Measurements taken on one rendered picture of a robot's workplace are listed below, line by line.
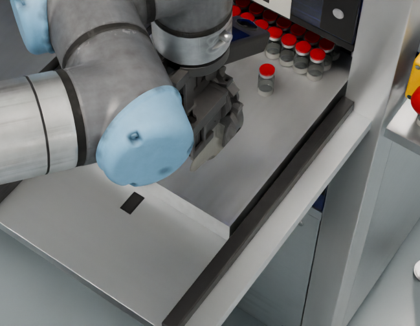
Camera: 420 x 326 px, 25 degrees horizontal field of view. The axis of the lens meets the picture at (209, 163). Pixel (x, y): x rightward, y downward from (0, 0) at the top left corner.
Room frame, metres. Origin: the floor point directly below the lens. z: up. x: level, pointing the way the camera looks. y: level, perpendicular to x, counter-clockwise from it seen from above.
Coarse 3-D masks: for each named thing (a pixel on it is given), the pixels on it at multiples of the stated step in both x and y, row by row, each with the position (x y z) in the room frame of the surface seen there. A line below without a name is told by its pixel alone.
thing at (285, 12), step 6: (252, 0) 0.86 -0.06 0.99; (258, 0) 0.85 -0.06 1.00; (270, 0) 0.84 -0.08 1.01; (276, 0) 0.84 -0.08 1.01; (282, 0) 0.83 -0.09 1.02; (288, 0) 0.83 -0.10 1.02; (270, 6) 0.84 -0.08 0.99; (276, 6) 0.84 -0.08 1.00; (282, 6) 0.83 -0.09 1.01; (288, 6) 0.83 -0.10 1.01; (282, 12) 0.83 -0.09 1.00; (288, 12) 0.83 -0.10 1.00
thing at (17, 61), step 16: (0, 0) 0.97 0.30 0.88; (0, 16) 0.93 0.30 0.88; (0, 32) 0.90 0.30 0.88; (16, 32) 0.90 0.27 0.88; (0, 48) 0.87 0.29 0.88; (16, 48) 0.87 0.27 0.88; (0, 64) 0.84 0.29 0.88; (16, 64) 0.84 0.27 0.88; (32, 64) 0.84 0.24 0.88; (48, 64) 0.82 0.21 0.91
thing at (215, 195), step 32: (256, 64) 0.84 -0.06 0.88; (256, 96) 0.79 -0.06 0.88; (288, 96) 0.79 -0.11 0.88; (320, 96) 0.79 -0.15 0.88; (256, 128) 0.73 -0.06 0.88; (288, 128) 0.73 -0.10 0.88; (192, 160) 0.68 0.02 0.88; (224, 160) 0.68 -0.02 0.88; (256, 160) 0.68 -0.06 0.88; (288, 160) 0.67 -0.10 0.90; (160, 192) 0.62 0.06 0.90; (192, 192) 0.64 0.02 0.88; (224, 192) 0.64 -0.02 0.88; (256, 192) 0.61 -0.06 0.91; (224, 224) 0.57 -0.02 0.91
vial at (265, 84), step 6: (258, 78) 0.79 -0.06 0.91; (264, 78) 0.79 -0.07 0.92; (270, 78) 0.79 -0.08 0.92; (258, 84) 0.79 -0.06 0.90; (264, 84) 0.79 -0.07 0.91; (270, 84) 0.79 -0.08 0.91; (258, 90) 0.79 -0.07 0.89; (264, 90) 0.79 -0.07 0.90; (270, 90) 0.79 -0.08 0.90; (264, 96) 0.79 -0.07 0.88
